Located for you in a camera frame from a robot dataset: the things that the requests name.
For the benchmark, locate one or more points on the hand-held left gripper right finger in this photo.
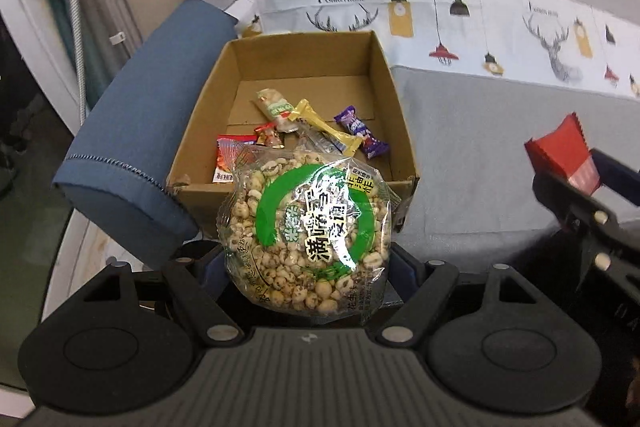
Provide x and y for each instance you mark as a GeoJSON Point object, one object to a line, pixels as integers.
{"type": "Point", "coordinates": [402, 268]}

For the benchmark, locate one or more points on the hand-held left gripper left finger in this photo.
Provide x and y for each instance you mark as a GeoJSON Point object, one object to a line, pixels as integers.
{"type": "Point", "coordinates": [212, 264]}

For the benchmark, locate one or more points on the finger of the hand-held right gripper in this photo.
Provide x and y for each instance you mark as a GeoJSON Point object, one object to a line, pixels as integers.
{"type": "Point", "coordinates": [575, 202]}
{"type": "Point", "coordinates": [620, 179]}

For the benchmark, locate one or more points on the plain red snack packet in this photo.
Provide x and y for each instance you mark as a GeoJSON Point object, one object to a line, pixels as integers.
{"type": "Point", "coordinates": [560, 147]}

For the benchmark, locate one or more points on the green label puffed snack bag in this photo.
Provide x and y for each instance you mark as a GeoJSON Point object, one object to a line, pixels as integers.
{"type": "Point", "coordinates": [300, 227]}

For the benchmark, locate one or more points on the red chili snack packet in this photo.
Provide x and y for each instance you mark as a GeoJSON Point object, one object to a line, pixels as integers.
{"type": "Point", "coordinates": [225, 157]}

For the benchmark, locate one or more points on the small red candy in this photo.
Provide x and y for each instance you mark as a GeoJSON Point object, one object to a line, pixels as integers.
{"type": "Point", "coordinates": [267, 137]}

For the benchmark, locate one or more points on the purple snack packet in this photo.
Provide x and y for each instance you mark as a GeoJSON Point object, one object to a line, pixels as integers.
{"type": "Point", "coordinates": [360, 132]}

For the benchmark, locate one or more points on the clear silver stick packet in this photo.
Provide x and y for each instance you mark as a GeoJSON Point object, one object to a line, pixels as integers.
{"type": "Point", "coordinates": [312, 140]}

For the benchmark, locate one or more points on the yellow snack packet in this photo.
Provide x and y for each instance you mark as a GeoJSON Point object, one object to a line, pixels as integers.
{"type": "Point", "coordinates": [322, 124]}

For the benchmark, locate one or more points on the rice cracker packet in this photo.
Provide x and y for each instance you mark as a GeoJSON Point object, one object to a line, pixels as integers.
{"type": "Point", "coordinates": [274, 107]}

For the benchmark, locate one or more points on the cardboard box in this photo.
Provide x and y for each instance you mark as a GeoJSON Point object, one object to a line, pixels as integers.
{"type": "Point", "coordinates": [300, 57]}

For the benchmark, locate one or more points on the blue cushion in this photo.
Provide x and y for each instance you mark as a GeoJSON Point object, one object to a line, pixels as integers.
{"type": "Point", "coordinates": [150, 107]}

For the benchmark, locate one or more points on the teal curtain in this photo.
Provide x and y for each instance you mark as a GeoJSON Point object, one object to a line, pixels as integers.
{"type": "Point", "coordinates": [60, 7]}

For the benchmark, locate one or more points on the white door frame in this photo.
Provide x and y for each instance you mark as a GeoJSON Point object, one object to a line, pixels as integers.
{"type": "Point", "coordinates": [30, 22]}

